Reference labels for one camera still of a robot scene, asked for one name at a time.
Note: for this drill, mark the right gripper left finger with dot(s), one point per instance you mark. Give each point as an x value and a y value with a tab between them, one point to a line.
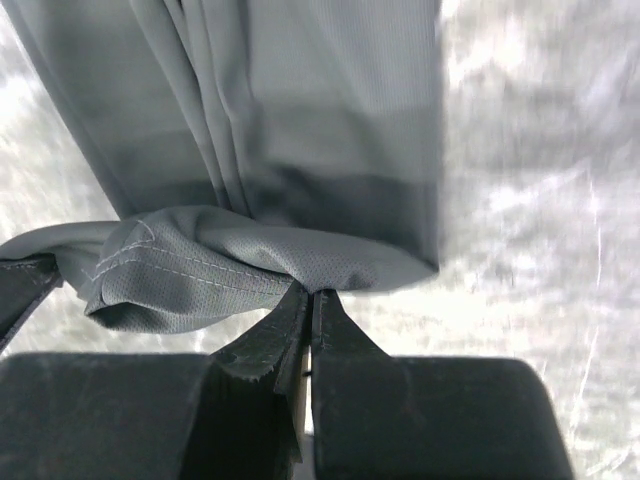
234	414

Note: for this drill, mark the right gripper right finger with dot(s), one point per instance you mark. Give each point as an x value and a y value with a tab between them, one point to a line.
378	416

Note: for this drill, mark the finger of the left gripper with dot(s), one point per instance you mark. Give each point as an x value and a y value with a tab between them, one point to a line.
24	285

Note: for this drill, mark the dark grey t shirt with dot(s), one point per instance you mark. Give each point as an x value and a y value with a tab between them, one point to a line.
244	145

